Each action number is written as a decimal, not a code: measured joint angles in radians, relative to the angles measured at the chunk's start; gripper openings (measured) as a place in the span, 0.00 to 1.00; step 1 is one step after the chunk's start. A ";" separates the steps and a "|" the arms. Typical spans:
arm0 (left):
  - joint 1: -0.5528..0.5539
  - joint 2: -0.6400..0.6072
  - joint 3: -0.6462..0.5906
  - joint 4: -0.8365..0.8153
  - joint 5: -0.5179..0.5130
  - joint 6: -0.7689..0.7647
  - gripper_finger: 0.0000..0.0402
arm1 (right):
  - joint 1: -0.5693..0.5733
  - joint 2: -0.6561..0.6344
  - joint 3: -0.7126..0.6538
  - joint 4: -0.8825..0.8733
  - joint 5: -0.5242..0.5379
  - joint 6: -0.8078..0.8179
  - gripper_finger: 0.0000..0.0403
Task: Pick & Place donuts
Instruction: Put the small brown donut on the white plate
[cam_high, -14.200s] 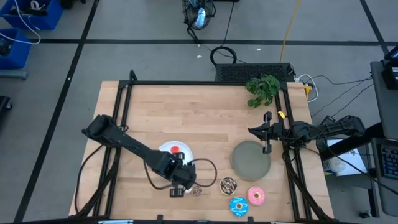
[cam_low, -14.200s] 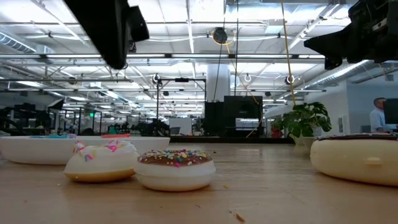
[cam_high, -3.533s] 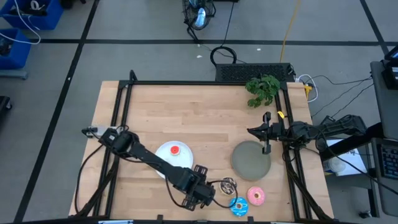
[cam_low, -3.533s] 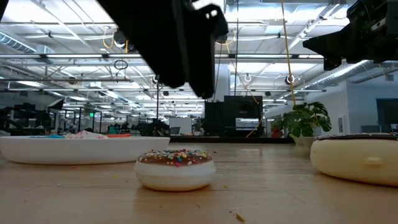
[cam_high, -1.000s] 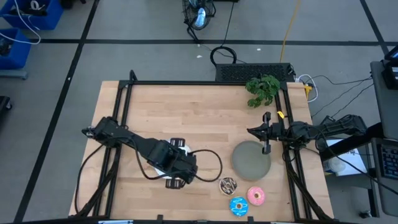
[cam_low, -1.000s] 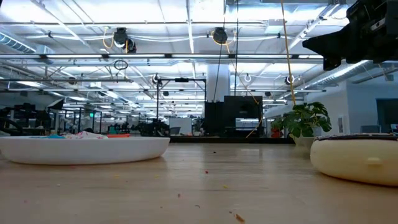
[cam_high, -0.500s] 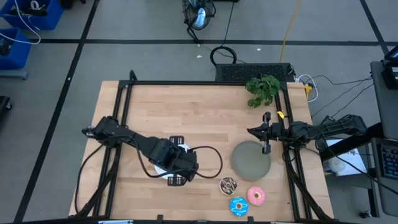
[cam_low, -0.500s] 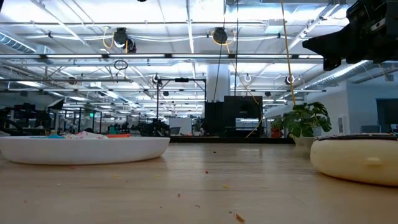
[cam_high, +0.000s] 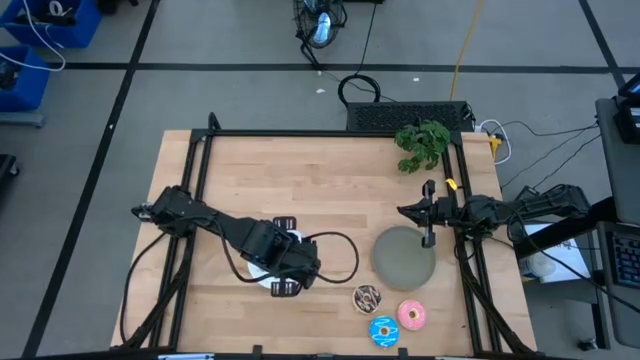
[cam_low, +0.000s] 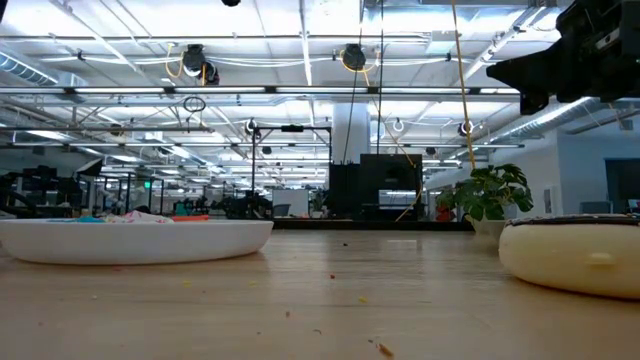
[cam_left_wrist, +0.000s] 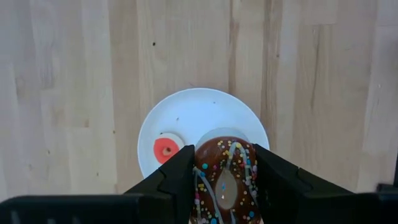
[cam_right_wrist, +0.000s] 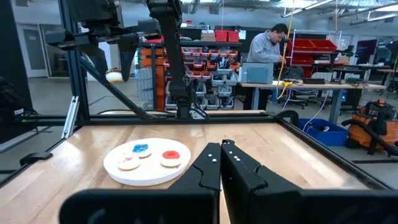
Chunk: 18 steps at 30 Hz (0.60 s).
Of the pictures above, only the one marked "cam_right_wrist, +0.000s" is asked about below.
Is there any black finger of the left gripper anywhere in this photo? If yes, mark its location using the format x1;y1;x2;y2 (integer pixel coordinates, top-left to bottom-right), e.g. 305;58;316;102
83;42;109;79
117;35;140;83

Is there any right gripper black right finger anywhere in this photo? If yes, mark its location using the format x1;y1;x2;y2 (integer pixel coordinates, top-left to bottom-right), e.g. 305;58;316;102
220;139;304;200

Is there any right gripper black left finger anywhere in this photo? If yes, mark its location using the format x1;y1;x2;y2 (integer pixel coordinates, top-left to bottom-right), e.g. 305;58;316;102
167;142;222;200

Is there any small chocolate sprinkled donut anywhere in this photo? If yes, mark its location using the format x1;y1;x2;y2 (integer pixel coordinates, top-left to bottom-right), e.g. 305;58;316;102
105;68;124;83

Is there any small red iced donut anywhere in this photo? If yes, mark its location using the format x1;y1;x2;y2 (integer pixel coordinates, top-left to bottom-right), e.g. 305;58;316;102
160;150;183;168

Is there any small blue iced donut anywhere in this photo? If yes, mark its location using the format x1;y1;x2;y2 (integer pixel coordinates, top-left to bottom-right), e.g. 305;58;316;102
132;143;153;159

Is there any small white pink-sprinkled donut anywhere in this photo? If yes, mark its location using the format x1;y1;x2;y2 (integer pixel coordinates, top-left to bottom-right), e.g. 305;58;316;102
117;152;142;171

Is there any white round plate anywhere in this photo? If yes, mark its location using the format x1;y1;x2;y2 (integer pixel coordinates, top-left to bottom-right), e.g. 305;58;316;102
103;137;192;188

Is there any cardboard box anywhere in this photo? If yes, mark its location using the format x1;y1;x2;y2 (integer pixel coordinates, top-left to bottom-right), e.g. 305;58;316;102
200;30;217;43

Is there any parts drawer shelf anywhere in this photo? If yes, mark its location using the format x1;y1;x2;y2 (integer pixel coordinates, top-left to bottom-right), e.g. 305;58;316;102
136;39;243;112

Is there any blue plastic bin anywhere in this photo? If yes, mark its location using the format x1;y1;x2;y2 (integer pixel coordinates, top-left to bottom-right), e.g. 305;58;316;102
297;118;349;147

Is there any small red bin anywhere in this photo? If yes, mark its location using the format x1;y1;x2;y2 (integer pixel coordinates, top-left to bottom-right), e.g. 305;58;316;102
227;30;240;44
215;29;229;44

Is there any grey metal box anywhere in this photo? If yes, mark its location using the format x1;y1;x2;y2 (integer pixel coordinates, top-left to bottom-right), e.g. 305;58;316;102
241;62;275;85

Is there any wooden workbench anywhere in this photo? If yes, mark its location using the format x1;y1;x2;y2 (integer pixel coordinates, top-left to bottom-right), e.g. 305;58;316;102
237;79;387;125

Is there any person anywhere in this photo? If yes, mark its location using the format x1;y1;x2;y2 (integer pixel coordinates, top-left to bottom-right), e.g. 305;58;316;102
243;22;289;111

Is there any orange shop vacuum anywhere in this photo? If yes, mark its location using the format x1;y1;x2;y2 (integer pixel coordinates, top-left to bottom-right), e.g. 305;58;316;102
341;98;398;157

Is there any wide red bin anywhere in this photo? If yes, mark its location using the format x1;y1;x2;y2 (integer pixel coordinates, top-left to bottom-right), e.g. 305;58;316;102
310;39;338;53
287;39;317;52

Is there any black aluminium table frame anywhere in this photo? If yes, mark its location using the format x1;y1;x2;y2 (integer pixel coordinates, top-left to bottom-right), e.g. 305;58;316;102
0;0;398;191

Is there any silver aluminium bracket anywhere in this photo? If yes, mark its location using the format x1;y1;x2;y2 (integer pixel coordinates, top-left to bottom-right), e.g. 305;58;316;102
60;95;81;140

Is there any white cable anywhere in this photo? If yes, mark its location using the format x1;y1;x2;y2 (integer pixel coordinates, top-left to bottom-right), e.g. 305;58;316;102
302;89;331;133

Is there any yellow hanging cable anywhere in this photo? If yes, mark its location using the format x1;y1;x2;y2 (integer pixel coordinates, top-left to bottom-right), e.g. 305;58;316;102
275;9;295;101

